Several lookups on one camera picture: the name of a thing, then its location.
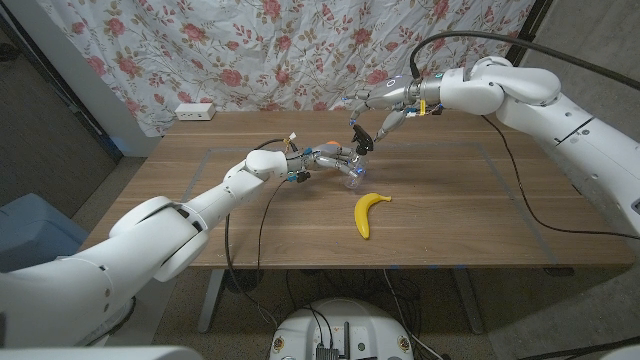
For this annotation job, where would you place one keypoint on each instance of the white table leg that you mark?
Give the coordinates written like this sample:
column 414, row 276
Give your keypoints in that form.
column 212, row 300

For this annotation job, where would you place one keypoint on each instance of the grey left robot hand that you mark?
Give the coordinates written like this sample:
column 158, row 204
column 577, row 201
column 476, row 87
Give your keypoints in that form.
column 325, row 154

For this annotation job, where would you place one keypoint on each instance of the grey table leg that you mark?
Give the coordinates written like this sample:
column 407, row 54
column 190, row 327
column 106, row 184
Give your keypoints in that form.
column 467, row 300

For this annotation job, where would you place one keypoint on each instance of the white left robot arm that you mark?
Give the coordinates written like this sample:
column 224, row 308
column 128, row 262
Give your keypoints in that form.
column 175, row 240

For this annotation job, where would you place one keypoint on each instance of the black backdrop stand pole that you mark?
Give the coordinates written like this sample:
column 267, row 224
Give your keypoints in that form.
column 529, row 20

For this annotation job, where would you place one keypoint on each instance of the floral backdrop cloth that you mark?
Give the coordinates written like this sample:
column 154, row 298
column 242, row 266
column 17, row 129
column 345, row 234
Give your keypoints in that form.
column 250, row 50

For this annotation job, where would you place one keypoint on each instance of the orange fruit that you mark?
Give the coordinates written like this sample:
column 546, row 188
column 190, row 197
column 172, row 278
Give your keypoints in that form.
column 334, row 144

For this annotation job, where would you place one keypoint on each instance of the blue bin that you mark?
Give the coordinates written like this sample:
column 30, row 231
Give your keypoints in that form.
column 30, row 230

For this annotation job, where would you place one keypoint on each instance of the black slanted bar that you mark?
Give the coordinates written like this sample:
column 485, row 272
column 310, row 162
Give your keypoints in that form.
column 85, row 117

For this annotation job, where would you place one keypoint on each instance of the clear spray bottle black nozzle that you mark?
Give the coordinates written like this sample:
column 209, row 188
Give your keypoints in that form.
column 361, row 140

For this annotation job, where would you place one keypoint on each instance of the black round table foot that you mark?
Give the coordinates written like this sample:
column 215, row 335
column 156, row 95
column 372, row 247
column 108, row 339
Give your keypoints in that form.
column 243, row 280

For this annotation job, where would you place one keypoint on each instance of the white slanted panel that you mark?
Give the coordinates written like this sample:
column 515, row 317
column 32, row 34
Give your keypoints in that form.
column 75, row 75

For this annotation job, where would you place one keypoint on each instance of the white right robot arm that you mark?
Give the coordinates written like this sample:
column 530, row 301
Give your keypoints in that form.
column 540, row 105

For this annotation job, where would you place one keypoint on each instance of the white power strip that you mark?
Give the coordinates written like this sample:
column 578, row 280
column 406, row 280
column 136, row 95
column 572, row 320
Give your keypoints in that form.
column 195, row 111

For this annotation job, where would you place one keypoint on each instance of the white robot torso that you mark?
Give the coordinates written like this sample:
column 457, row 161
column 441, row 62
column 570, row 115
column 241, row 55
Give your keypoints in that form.
column 345, row 320

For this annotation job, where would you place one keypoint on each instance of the yellow toy banana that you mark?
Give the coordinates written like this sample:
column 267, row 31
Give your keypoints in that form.
column 362, row 212

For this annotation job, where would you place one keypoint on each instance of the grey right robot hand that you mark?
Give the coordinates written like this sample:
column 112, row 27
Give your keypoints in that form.
column 390, row 97

